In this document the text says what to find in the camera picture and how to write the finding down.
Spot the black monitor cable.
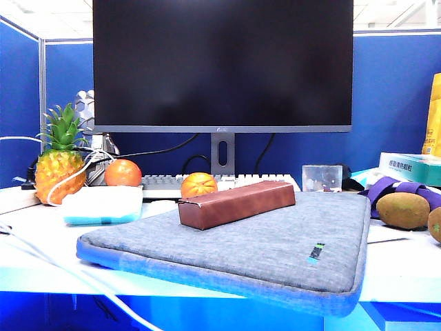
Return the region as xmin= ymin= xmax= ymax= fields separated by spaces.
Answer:
xmin=70 ymin=132 xmax=200 ymax=166
xmin=254 ymin=132 xmax=276 ymax=174

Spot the grey partition post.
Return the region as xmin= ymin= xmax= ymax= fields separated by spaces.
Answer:
xmin=38 ymin=37 xmax=48 ymax=153

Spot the brown kiwi fruit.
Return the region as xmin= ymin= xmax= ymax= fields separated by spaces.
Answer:
xmin=427 ymin=206 xmax=441 ymax=243
xmin=376 ymin=192 xmax=431 ymax=230

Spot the white computer keyboard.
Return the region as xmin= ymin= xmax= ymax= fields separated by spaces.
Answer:
xmin=141 ymin=173 xmax=302 ymax=199

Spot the plastic toy pineapple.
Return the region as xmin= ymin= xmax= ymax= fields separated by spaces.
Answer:
xmin=34 ymin=103 xmax=88 ymax=205

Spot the smooth round orange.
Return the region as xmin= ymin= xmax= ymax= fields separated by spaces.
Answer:
xmin=104 ymin=159 xmax=143 ymax=188

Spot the black computer monitor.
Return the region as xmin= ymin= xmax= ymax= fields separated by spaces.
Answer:
xmin=92 ymin=0 xmax=355 ymax=134

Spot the white tissue pack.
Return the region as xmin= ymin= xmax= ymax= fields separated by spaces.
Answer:
xmin=62 ymin=185 xmax=144 ymax=226

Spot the white robot figurine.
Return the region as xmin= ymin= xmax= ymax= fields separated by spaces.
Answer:
xmin=74 ymin=90 xmax=120 ymax=186

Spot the grey fabric laptop sleeve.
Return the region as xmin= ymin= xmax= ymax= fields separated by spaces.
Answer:
xmin=76 ymin=190 xmax=372 ymax=319

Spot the ribbed orange tangerine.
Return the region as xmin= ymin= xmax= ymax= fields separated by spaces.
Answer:
xmin=180 ymin=172 xmax=218 ymax=199

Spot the purple strap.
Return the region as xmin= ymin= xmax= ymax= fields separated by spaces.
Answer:
xmin=358 ymin=176 xmax=441 ymax=220

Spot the white cable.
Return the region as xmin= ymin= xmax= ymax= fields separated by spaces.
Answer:
xmin=0 ymin=135 xmax=163 ymax=331

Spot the teal white medicine box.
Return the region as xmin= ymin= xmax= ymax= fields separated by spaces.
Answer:
xmin=378 ymin=152 xmax=441 ymax=188

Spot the yellow paper bag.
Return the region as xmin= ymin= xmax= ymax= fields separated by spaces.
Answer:
xmin=420 ymin=72 xmax=441 ymax=158

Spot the clear plastic box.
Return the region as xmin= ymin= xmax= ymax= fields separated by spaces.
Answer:
xmin=302 ymin=164 xmax=344 ymax=193

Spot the brown leather glasses case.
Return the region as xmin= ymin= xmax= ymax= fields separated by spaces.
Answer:
xmin=178 ymin=180 xmax=297 ymax=231

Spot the grey monitor stand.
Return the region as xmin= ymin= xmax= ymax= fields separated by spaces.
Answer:
xmin=210 ymin=132 xmax=236 ymax=176

